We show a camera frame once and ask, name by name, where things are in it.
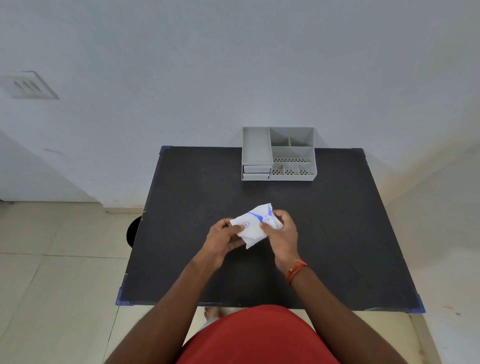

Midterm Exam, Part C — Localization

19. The person's red shirt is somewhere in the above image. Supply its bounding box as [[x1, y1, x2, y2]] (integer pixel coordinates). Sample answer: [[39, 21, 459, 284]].
[[176, 304, 340, 364]]

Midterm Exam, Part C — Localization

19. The person's left forearm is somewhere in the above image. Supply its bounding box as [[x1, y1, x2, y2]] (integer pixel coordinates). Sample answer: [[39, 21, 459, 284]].
[[104, 258, 223, 364]]

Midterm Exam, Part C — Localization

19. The person's right hand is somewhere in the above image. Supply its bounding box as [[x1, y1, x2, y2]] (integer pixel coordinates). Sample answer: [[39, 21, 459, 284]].
[[259, 209, 303, 275]]

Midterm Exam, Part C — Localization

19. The grey plastic desk organizer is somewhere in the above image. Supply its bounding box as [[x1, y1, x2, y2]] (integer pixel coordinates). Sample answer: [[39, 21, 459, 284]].
[[241, 126, 318, 182]]

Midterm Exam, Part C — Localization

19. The red thread bracelet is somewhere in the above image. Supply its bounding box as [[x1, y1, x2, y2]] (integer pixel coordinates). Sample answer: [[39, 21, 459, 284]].
[[286, 260, 308, 286]]

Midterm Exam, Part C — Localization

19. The black round bin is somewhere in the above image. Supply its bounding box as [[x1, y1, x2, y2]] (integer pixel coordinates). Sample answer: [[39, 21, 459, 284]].
[[126, 215, 143, 248]]

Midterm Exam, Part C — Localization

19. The person's left hand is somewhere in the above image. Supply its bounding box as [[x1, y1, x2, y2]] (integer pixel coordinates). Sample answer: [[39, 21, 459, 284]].
[[200, 218, 247, 271]]

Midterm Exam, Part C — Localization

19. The white packet with blue print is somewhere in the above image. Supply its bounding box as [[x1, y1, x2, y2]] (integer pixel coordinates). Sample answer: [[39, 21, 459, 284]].
[[229, 203, 284, 250]]

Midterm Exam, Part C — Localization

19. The white wall switch plate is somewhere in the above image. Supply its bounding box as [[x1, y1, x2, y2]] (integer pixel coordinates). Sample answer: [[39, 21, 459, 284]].
[[0, 71, 60, 100]]

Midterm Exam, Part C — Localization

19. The person's right forearm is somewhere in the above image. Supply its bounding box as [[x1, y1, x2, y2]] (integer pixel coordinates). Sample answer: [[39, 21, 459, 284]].
[[286, 264, 409, 364]]

